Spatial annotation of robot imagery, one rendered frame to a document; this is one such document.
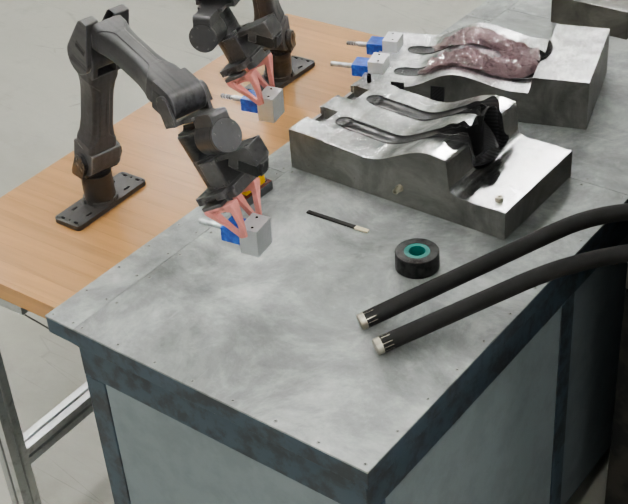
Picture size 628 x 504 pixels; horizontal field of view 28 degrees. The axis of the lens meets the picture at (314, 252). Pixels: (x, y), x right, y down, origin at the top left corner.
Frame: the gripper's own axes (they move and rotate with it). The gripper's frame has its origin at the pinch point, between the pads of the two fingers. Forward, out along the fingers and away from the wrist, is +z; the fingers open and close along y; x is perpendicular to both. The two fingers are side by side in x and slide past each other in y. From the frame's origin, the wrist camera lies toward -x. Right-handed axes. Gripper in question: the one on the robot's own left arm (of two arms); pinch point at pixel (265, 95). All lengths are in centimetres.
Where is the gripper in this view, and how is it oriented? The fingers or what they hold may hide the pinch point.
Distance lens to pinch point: 254.4
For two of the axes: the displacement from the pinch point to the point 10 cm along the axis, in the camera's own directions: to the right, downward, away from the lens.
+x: -7.7, 2.2, 6.0
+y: 4.1, -5.6, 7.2
